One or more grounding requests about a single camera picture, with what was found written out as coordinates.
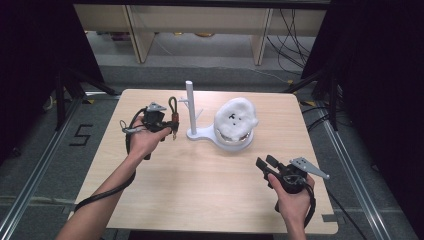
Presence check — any bundle of black cables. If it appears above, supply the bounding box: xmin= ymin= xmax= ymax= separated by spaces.
xmin=265 ymin=8 xmax=318 ymax=75

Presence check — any black metal stand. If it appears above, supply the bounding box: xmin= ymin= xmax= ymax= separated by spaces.
xmin=52 ymin=66 xmax=122 ymax=132
xmin=283 ymin=68 xmax=342 ymax=132

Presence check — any beige wooden desk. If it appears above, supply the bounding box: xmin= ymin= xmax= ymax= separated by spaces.
xmin=72 ymin=3 xmax=329 ymax=66

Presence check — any white fluffy pouch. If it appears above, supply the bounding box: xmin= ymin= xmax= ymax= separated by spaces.
xmin=213 ymin=97 xmax=260 ymax=142

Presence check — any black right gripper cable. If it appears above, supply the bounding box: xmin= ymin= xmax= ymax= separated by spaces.
xmin=301 ymin=181 xmax=368 ymax=240

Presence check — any keychain with brown charm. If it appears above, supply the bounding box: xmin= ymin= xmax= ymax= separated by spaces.
xmin=167 ymin=95 xmax=181 ymax=141

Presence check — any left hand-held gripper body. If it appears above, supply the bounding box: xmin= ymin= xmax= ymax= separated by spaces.
xmin=142 ymin=101 xmax=168 ymax=133

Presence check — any black curtain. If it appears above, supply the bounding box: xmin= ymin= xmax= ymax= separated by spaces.
xmin=0 ymin=0 xmax=105 ymax=166
xmin=300 ymin=0 xmax=424 ymax=238

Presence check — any aluminium floor rail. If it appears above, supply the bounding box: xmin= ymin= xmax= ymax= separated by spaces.
xmin=0 ymin=97 xmax=84 ymax=240
xmin=314 ymin=105 xmax=392 ymax=240

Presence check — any person's right hand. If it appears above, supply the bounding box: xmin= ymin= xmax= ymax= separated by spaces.
xmin=267 ymin=173 xmax=316 ymax=231

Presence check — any white hook stand with tray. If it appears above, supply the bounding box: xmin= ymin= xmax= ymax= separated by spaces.
xmin=177 ymin=80 xmax=255 ymax=153

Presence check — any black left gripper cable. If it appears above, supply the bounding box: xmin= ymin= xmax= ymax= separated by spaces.
xmin=73 ymin=108 xmax=148 ymax=214

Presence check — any person's left hand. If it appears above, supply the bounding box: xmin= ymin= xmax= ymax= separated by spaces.
xmin=128 ymin=114 xmax=173 ymax=160

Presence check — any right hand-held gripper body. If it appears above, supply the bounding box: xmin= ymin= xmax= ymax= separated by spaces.
xmin=271 ymin=156 xmax=331 ymax=195

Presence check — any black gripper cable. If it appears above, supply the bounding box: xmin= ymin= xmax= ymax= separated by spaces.
xmin=73 ymin=108 xmax=148 ymax=214
xmin=301 ymin=181 xmax=368 ymax=240

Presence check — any grey plug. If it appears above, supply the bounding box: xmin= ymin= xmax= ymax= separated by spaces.
xmin=119 ymin=119 xmax=145 ymax=136

